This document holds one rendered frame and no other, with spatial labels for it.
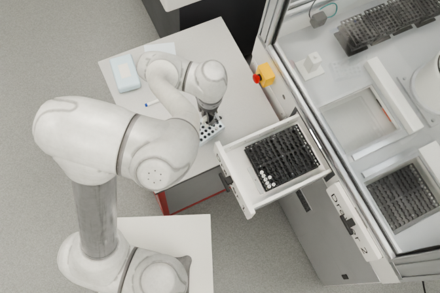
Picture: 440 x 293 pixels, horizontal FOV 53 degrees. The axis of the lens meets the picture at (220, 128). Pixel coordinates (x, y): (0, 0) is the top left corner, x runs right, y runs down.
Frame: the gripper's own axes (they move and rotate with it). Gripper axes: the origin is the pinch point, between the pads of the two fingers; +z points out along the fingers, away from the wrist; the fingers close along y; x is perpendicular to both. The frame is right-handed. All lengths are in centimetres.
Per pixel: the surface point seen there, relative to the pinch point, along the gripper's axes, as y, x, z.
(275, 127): 18.9, 17.7, -5.0
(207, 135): 4.0, -2.5, 4.1
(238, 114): 3.4, 14.2, 7.6
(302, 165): 36.4, 15.7, -6.2
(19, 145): -76, -71, 84
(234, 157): 18.0, -0.6, 0.1
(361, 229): 66, 15, -9
